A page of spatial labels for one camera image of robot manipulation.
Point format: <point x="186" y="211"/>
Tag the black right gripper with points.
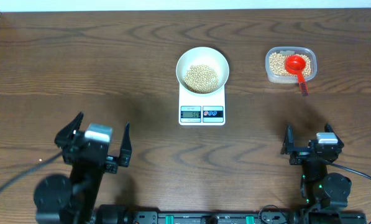
<point x="289" y="146"/>

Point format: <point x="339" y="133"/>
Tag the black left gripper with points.
<point x="66" y="134"/>

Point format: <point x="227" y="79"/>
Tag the red plastic measuring scoop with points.
<point x="295" y="65"/>

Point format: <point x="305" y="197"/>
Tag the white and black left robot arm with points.
<point x="71" y="199"/>

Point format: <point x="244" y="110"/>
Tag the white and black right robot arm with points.
<point x="325" y="193"/>

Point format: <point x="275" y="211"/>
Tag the white digital kitchen scale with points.
<point x="201" y="109"/>

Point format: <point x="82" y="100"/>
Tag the soybeans in bowl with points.
<point x="201" y="79"/>

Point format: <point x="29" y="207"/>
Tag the white ceramic bowl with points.
<point x="203" y="56"/>

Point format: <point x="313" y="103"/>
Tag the yellow soybeans in container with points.
<point x="277" y="64"/>

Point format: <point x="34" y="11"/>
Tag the clear plastic container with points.
<point x="291" y="51"/>

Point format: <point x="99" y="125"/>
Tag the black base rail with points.
<point x="204" y="217"/>

